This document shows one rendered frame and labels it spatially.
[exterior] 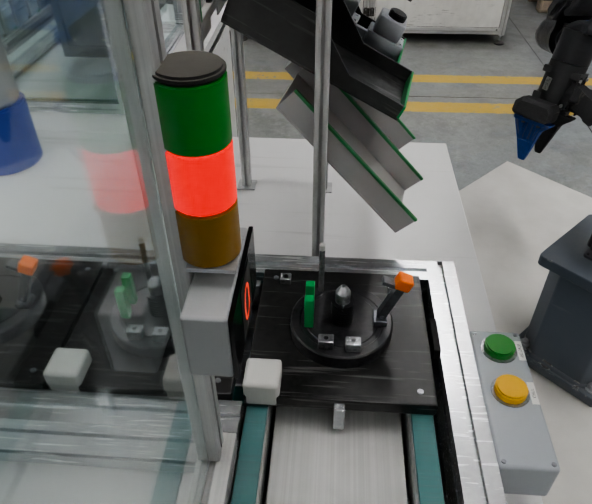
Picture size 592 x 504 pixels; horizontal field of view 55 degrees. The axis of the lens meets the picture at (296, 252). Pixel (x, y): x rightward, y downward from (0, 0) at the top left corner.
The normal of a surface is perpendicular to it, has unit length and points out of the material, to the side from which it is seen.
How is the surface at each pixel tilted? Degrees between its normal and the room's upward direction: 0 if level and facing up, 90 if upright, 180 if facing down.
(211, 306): 0
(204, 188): 90
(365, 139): 90
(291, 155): 0
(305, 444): 0
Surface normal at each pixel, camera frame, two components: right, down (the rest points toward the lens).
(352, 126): -0.24, 0.62
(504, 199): 0.00, -0.77
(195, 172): 0.03, 0.63
